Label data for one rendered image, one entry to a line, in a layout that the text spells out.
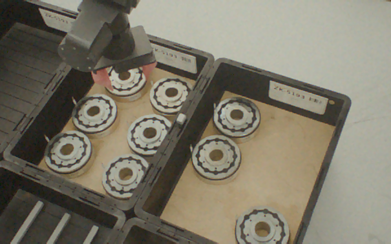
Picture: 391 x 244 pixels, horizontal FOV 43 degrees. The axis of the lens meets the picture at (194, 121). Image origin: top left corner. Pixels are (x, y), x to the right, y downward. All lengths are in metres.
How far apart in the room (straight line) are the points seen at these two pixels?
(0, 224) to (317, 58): 0.89
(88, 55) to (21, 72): 0.62
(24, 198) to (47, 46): 0.42
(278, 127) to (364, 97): 0.32
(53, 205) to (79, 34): 0.49
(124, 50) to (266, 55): 0.67
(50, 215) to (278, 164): 0.48
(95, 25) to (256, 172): 0.51
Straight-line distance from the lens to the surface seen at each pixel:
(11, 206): 1.11
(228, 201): 1.01
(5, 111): 1.25
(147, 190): 0.93
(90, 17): 0.70
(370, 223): 1.17
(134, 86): 1.15
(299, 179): 1.04
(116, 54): 0.79
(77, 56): 0.71
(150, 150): 1.05
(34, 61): 1.31
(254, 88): 1.10
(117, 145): 1.10
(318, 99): 1.05
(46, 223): 1.07
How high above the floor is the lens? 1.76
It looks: 58 degrees down
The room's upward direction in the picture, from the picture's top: 8 degrees counter-clockwise
